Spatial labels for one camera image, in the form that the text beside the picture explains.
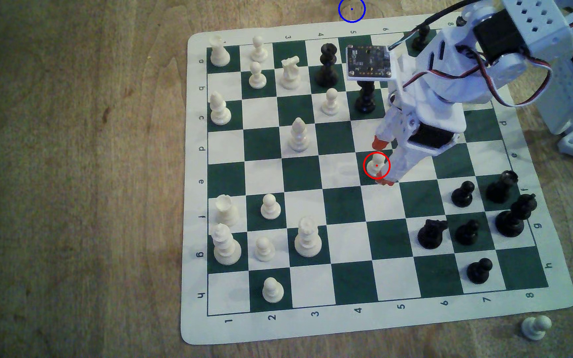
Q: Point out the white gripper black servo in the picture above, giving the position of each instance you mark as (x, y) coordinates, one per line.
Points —
(429, 138)

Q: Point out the white pawn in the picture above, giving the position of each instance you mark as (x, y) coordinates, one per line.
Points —
(376, 166)
(535, 328)
(270, 208)
(259, 49)
(257, 77)
(272, 291)
(264, 250)
(331, 103)

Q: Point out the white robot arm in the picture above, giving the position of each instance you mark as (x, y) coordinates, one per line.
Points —
(540, 25)

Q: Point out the black bishop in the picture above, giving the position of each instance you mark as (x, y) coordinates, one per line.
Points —
(366, 99)

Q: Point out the black pawn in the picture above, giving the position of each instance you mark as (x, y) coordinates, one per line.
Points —
(421, 37)
(479, 272)
(467, 233)
(463, 195)

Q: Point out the black knight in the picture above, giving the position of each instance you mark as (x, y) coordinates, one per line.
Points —
(430, 235)

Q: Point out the white bishop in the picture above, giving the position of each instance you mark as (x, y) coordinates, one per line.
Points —
(220, 110)
(299, 137)

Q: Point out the black queen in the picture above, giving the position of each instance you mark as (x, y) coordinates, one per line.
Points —
(327, 69)

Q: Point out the white knight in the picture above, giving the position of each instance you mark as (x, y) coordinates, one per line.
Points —
(290, 74)

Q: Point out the black king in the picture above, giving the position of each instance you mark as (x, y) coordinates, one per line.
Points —
(513, 219)

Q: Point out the white queen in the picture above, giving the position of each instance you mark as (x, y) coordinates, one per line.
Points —
(308, 239)

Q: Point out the green white chessboard mat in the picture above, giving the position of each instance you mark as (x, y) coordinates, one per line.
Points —
(351, 283)

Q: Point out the white rook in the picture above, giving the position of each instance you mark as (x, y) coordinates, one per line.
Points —
(220, 52)
(227, 211)

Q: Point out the white king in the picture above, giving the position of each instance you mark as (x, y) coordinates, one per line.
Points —
(226, 247)

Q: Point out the camera circuit board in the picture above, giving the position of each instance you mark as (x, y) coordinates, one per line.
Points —
(368, 62)

